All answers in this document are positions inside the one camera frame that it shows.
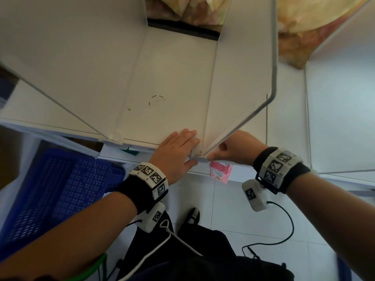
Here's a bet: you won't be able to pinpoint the person's left hand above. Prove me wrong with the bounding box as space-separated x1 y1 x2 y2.
148 128 201 186

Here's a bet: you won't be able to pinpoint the person's right hand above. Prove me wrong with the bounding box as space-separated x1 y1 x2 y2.
206 130 269 167

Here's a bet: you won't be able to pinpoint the white metal shelf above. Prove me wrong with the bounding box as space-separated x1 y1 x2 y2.
0 0 375 190

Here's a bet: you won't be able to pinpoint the person's left forearm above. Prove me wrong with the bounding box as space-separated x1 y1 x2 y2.
0 191 138 281

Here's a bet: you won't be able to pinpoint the person's right forearm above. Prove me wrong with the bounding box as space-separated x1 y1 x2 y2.
286 172 375 281

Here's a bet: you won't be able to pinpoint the person's black trousers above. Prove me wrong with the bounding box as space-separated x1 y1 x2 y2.
116 210 295 281

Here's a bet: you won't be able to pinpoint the pink packet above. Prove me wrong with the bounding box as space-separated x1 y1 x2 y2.
209 160 234 185

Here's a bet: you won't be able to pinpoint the black left wrist band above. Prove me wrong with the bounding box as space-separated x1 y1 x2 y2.
114 162 169 214

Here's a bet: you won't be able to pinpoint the black wrist band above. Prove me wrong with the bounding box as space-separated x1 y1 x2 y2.
114 162 169 214
252 146 311 195

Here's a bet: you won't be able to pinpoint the black right wrist band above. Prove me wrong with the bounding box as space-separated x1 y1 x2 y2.
252 146 311 195

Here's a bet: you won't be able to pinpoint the black and white shoe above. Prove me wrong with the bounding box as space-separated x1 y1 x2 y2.
184 207 201 226

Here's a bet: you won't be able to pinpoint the yellow patterned curtain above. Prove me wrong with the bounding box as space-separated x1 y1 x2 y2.
145 0 373 70

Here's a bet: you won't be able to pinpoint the blue plastic crate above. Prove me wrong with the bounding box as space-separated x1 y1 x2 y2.
0 148 127 262

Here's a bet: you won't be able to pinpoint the dark blue trouser leg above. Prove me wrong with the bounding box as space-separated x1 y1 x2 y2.
337 256 352 281

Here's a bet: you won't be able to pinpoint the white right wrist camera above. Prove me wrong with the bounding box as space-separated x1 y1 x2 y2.
241 179 270 213

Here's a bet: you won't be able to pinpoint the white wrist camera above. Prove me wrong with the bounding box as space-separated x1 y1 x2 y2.
241 179 270 213
134 201 166 234

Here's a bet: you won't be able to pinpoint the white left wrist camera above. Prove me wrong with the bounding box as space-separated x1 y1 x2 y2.
134 201 166 234

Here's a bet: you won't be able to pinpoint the black camera cable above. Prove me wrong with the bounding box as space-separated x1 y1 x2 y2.
241 201 295 260
105 219 143 281

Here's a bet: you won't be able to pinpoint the white drawstring cord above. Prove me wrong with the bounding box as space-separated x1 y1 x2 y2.
117 220 203 281

